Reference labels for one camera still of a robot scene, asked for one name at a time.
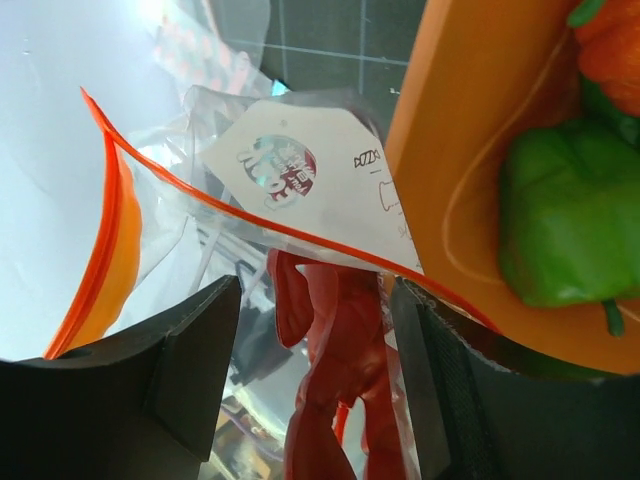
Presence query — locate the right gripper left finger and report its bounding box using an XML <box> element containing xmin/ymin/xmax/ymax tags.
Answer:
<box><xmin>1</xmin><ymin>276</ymin><xmax>240</xmax><ymax>479</ymax></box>

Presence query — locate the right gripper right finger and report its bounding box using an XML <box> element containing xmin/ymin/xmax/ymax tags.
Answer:
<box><xmin>391</xmin><ymin>279</ymin><xmax>639</xmax><ymax>479</ymax></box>

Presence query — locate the orange zip clear bag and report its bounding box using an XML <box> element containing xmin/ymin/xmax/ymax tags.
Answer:
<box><xmin>42</xmin><ymin>84</ymin><xmax>501</xmax><ymax>480</ymax></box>

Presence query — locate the red toy lobster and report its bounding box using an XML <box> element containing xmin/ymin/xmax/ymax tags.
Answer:
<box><xmin>267</xmin><ymin>250</ymin><xmax>406</xmax><ymax>479</ymax></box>

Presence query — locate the pink dotted zip bag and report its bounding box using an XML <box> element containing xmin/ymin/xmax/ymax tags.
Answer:
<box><xmin>143</xmin><ymin>1</ymin><xmax>274</xmax><ymax>97</ymax></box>

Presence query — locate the green toy bell pepper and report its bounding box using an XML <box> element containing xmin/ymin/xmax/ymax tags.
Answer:
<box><xmin>497</xmin><ymin>117</ymin><xmax>640</xmax><ymax>336</ymax></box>

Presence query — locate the orange plastic basket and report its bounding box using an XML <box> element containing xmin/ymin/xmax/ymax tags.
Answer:
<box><xmin>386</xmin><ymin>1</ymin><xmax>639</xmax><ymax>374</ymax></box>

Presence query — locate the black grid mat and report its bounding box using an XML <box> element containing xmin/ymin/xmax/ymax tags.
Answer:
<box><xmin>262</xmin><ymin>0</ymin><xmax>426</xmax><ymax>131</ymax></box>

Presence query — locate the orange toy pumpkin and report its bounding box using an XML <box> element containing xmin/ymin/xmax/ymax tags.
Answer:
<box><xmin>567</xmin><ymin>0</ymin><xmax>639</xmax><ymax>117</ymax></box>

